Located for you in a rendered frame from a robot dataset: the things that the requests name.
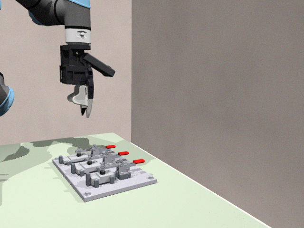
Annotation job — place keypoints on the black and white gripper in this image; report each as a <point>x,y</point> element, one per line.
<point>78,73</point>

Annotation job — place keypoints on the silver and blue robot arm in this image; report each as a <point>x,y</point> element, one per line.
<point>70,13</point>

